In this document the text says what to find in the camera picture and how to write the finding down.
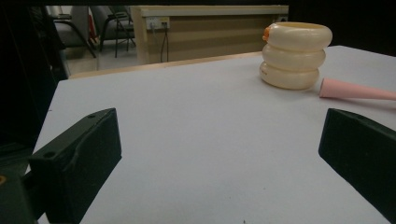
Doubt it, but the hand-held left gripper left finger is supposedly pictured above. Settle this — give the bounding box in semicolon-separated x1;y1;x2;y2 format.
27;107;122;224

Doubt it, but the wall power outlet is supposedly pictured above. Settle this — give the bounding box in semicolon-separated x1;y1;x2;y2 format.
146;17;171;31

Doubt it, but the black hanging cable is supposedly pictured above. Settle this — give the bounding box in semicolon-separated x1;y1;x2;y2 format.
159;27;171;63

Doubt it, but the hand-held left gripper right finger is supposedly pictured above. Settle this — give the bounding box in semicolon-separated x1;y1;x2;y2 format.
318;107;396;224

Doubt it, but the dark curtain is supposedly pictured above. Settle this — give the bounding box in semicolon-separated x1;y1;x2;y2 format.
0;5;69;152

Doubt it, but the pink spiral hair brush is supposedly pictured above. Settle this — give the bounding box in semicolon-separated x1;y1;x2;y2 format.
318;77;396;102

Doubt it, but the cream ringed holder cup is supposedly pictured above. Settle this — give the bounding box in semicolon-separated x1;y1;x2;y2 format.
259;21;333;91

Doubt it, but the grey chair with black frame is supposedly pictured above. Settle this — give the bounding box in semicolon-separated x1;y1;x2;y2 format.
49;6;98;59
90;5;137;59

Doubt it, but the white table cover board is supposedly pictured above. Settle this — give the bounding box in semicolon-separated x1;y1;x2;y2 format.
31;45;396;224

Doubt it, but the wooden counter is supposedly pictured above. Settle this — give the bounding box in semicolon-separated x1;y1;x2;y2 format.
130;5;290;65

